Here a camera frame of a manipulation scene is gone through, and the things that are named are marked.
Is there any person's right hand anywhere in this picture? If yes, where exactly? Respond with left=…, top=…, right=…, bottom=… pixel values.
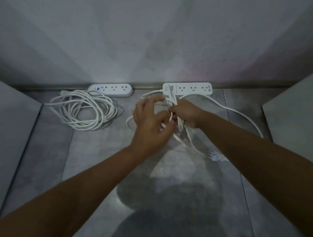
left=168, top=99, right=206, bottom=130

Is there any person's left hand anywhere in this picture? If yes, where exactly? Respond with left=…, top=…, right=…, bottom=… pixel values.
left=130, top=95, right=177, bottom=157

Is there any white cable with plug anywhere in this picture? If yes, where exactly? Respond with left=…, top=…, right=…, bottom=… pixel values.
left=126, top=89, right=264, bottom=163

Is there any person's right forearm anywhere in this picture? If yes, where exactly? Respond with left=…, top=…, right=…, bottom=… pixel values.
left=196, top=110, right=313, bottom=237

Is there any person's left forearm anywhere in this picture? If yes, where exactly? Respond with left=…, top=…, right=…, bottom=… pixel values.
left=0, top=144, right=157, bottom=237

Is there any white rectangular power strip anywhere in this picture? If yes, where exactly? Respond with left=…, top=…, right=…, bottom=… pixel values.
left=163, top=83, right=213, bottom=96

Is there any white rounded power strip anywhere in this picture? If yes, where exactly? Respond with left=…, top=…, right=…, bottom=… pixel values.
left=88, top=84, right=133, bottom=98

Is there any grey furniture block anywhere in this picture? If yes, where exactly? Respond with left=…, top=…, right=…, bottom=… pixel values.
left=0, top=81, right=43, bottom=211
left=262, top=73, right=313, bottom=162

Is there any coiled white extension cable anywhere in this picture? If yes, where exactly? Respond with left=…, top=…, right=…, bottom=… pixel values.
left=44, top=89, right=119, bottom=131

